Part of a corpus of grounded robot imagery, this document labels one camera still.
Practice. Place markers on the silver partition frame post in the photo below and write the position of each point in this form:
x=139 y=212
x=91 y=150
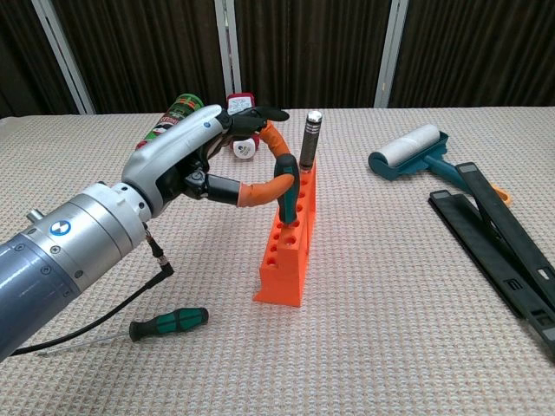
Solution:
x=60 y=47
x=227 y=47
x=392 y=47

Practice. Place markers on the green Pringles can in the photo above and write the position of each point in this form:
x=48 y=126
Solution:
x=182 y=106

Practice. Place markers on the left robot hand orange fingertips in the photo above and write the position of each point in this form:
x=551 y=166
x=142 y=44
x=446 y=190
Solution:
x=173 y=147

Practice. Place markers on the beige woven tablecloth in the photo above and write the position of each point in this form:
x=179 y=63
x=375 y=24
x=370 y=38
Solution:
x=368 y=303

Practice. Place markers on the teal lint roller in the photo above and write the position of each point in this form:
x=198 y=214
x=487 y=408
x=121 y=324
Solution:
x=403 y=151

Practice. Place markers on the orange screwdriver holder block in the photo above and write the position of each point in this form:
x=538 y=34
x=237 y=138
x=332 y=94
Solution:
x=288 y=268

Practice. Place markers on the black folding stand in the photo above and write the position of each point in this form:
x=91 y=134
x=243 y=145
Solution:
x=485 y=238

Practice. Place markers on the small dark green screwdriver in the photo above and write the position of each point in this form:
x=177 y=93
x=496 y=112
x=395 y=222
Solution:
x=287 y=203

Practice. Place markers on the red ketchup bottle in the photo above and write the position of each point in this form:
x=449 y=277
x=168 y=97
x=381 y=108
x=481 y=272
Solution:
x=243 y=149

